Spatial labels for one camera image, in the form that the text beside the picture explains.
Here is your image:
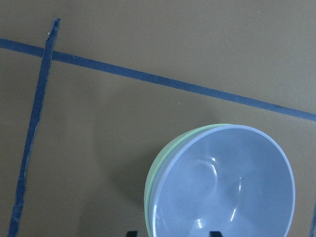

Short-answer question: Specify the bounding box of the blue bowl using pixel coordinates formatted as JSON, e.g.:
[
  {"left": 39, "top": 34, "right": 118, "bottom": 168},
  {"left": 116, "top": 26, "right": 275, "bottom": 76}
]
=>
[{"left": 149, "top": 125, "right": 295, "bottom": 237}]

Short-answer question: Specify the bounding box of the green bowl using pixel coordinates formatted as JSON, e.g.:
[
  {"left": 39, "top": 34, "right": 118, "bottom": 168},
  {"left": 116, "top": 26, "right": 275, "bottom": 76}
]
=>
[{"left": 144, "top": 123, "right": 230, "bottom": 237}]

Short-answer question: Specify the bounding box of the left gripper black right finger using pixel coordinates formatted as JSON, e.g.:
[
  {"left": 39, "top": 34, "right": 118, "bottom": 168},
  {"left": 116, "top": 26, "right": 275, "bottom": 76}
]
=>
[{"left": 209, "top": 231, "right": 222, "bottom": 237}]

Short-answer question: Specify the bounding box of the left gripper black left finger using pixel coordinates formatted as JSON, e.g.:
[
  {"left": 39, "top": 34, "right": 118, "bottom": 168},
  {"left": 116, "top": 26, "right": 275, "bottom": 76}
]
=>
[{"left": 126, "top": 231, "right": 138, "bottom": 237}]

